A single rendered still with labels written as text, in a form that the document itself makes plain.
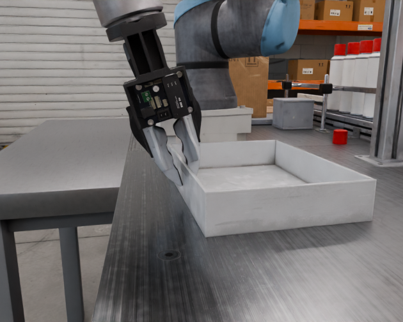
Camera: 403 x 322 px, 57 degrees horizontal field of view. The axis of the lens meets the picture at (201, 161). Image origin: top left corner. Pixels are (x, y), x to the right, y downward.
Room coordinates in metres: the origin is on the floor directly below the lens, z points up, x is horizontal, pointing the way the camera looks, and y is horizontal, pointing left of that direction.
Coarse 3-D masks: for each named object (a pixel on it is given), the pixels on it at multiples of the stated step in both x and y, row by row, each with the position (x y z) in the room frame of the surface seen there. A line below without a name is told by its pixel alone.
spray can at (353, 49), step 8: (352, 48) 1.13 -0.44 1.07; (352, 56) 1.12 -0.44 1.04; (344, 64) 1.13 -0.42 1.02; (352, 64) 1.12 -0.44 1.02; (344, 72) 1.13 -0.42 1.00; (352, 72) 1.12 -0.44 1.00; (344, 80) 1.13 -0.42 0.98; (352, 80) 1.12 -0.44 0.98; (344, 96) 1.12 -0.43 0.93; (344, 104) 1.12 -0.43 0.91; (344, 112) 1.12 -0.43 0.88
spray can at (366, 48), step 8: (368, 40) 1.06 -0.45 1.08; (360, 48) 1.07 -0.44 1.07; (368, 48) 1.06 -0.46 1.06; (360, 56) 1.06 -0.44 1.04; (360, 64) 1.06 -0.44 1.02; (360, 72) 1.06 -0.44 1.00; (360, 80) 1.06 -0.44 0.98; (352, 96) 1.07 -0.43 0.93; (360, 96) 1.05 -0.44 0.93; (352, 104) 1.07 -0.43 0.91; (360, 104) 1.05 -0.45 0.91; (352, 112) 1.07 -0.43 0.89; (360, 112) 1.05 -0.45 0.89
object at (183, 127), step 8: (176, 120) 0.49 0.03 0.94; (184, 120) 0.46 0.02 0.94; (192, 120) 0.48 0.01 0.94; (176, 128) 0.48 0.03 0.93; (184, 128) 0.48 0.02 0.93; (192, 128) 0.48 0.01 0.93; (184, 136) 0.48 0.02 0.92; (192, 136) 0.46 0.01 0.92; (184, 144) 0.48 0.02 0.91; (192, 144) 0.45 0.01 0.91; (200, 144) 0.49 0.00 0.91; (184, 152) 0.48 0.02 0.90; (192, 152) 0.47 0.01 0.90; (192, 160) 0.48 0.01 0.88; (192, 168) 0.48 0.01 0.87
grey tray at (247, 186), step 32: (224, 160) 0.64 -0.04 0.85; (256, 160) 0.66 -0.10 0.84; (288, 160) 0.61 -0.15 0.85; (320, 160) 0.52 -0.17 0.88; (192, 192) 0.43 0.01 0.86; (224, 192) 0.37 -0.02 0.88; (256, 192) 0.37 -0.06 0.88; (288, 192) 0.38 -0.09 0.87; (320, 192) 0.39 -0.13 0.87; (352, 192) 0.40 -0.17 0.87; (224, 224) 0.37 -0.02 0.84; (256, 224) 0.37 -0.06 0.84; (288, 224) 0.38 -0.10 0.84; (320, 224) 0.39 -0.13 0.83
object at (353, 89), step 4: (304, 84) 1.35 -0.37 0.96; (308, 84) 1.32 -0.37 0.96; (312, 84) 1.29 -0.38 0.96; (316, 84) 1.26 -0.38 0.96; (316, 88) 1.26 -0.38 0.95; (344, 88) 1.08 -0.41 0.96; (348, 88) 1.06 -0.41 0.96; (352, 88) 1.04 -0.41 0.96; (356, 88) 1.02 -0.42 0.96; (360, 88) 1.00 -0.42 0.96; (364, 88) 0.99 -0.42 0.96; (368, 88) 0.97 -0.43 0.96; (372, 88) 0.95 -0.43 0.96; (360, 92) 1.00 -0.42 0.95; (364, 92) 0.98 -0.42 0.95; (368, 92) 0.96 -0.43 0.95; (372, 92) 0.95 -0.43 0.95
